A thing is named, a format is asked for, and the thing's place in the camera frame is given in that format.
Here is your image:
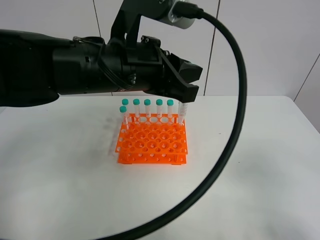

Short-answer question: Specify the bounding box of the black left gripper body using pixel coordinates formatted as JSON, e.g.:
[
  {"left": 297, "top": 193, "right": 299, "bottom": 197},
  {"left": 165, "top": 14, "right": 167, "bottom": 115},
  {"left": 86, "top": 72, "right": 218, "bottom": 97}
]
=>
[{"left": 103, "top": 35, "right": 170, "bottom": 95}]

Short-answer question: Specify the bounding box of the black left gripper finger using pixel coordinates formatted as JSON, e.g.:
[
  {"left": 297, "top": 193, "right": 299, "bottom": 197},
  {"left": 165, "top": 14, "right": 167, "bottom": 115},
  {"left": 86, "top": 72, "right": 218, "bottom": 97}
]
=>
[{"left": 169, "top": 53, "right": 203, "bottom": 102}]

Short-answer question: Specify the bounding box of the teal capped test tube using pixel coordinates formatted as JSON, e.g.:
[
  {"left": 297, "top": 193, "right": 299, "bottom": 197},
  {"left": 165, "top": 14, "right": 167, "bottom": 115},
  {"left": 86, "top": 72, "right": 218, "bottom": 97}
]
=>
[{"left": 177, "top": 102, "right": 188, "bottom": 126}]

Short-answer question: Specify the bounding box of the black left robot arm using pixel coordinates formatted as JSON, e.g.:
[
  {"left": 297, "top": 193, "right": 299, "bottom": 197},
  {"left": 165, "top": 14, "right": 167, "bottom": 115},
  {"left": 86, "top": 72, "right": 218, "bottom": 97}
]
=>
[{"left": 0, "top": 29, "right": 203, "bottom": 107}]

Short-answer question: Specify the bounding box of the row tube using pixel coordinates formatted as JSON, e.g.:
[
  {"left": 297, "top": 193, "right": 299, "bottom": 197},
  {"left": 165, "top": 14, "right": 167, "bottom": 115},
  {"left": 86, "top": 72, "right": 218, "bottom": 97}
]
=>
[
  {"left": 156, "top": 99, "right": 163, "bottom": 118},
  {"left": 133, "top": 98, "right": 140, "bottom": 122},
  {"left": 143, "top": 99, "right": 151, "bottom": 118},
  {"left": 121, "top": 98, "right": 131, "bottom": 123},
  {"left": 166, "top": 99, "right": 174, "bottom": 119}
]

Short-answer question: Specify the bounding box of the front left rack tube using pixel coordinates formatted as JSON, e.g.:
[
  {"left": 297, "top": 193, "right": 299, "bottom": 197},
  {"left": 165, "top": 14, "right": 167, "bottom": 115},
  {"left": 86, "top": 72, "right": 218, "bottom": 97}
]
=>
[{"left": 119, "top": 105, "right": 130, "bottom": 130}]

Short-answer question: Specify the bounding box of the orange test tube rack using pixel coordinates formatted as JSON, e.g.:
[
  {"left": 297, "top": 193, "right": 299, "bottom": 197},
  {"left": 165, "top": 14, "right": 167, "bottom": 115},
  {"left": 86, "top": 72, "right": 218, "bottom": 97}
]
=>
[{"left": 115, "top": 113, "right": 188, "bottom": 165}]

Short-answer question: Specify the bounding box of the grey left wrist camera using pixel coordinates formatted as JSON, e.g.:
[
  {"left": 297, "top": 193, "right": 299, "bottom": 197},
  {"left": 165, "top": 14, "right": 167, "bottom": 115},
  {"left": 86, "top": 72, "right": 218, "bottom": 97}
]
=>
[{"left": 158, "top": 0, "right": 204, "bottom": 30}]

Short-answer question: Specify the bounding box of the black left camera cable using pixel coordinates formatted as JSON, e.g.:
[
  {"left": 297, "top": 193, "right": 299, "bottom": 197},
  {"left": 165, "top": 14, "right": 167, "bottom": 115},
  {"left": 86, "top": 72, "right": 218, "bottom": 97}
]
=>
[{"left": 94, "top": 2, "right": 248, "bottom": 240}]

